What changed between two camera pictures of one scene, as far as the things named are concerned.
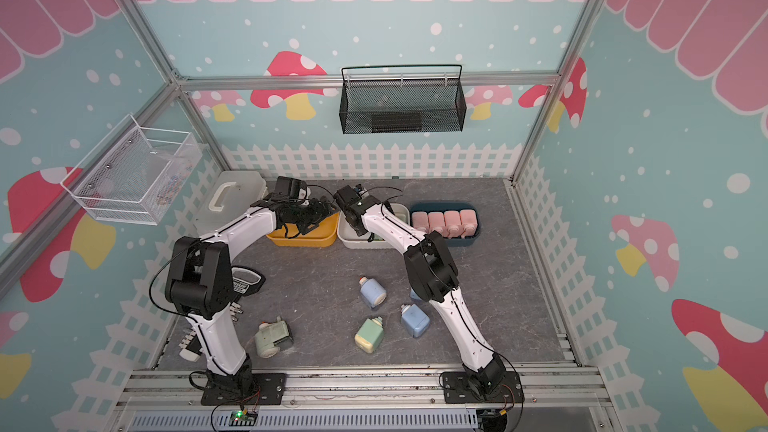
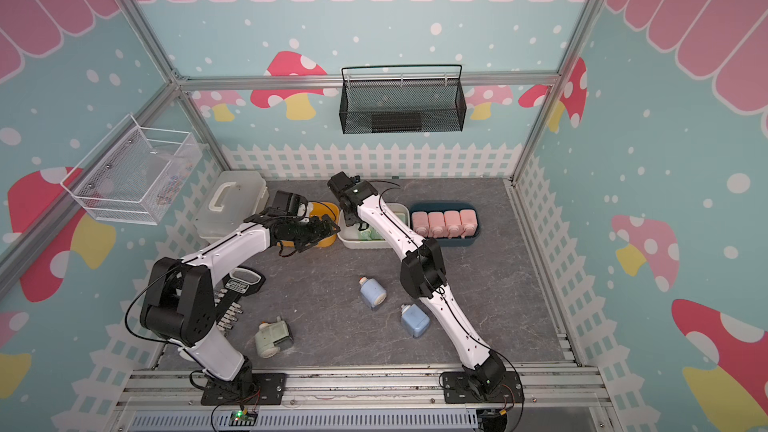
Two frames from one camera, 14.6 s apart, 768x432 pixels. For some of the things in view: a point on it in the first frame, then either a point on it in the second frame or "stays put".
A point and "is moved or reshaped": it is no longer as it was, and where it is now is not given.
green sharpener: (370, 334) is moved or reshaped
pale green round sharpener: (273, 337) stays put
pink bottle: (469, 222) stays put
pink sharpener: (437, 223) stays put
